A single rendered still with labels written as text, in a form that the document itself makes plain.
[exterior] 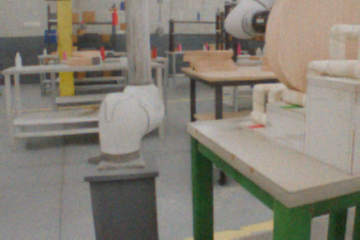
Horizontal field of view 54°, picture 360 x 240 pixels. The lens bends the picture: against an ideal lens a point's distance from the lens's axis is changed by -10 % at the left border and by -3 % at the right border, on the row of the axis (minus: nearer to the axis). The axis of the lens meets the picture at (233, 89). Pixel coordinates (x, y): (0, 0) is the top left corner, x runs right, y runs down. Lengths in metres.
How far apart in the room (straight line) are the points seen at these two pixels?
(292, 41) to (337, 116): 0.21
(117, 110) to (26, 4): 10.53
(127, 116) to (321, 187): 0.91
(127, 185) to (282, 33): 0.86
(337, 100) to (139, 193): 0.93
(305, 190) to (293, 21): 0.38
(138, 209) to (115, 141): 0.27
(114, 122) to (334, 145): 0.89
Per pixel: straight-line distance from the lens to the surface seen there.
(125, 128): 1.41
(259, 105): 1.04
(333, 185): 0.68
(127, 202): 1.45
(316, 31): 0.88
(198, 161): 1.11
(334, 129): 0.73
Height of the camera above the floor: 1.18
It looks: 8 degrees down
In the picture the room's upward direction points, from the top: straight up
